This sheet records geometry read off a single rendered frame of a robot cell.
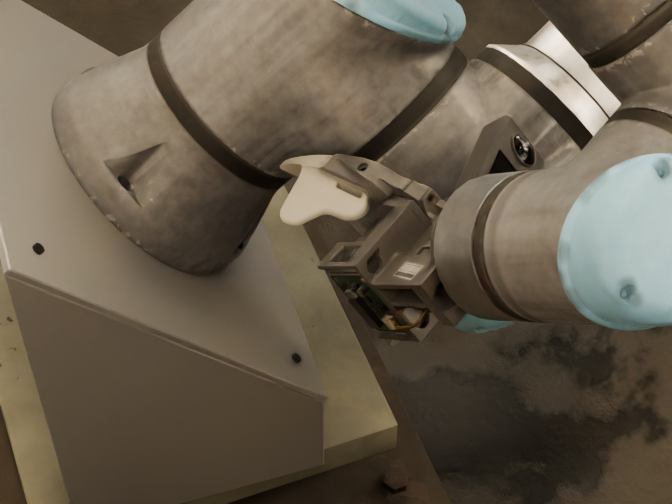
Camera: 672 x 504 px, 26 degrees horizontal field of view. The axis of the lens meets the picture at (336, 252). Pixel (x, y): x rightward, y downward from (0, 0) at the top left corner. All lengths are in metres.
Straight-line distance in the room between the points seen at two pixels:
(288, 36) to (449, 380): 0.53
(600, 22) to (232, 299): 0.44
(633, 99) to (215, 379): 0.42
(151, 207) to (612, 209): 0.42
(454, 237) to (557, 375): 0.62
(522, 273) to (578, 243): 0.05
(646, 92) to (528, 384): 0.66
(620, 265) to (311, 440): 0.51
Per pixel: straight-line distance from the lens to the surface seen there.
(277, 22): 1.03
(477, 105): 1.07
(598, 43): 0.83
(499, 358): 1.47
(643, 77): 0.83
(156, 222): 1.08
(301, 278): 1.37
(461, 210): 0.86
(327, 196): 1.00
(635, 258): 0.76
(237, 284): 1.17
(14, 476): 1.39
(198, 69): 1.06
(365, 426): 1.27
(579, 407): 1.45
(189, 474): 1.20
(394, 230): 0.94
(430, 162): 1.04
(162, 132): 1.07
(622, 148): 0.80
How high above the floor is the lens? 1.20
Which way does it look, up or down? 51 degrees down
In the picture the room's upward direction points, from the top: straight up
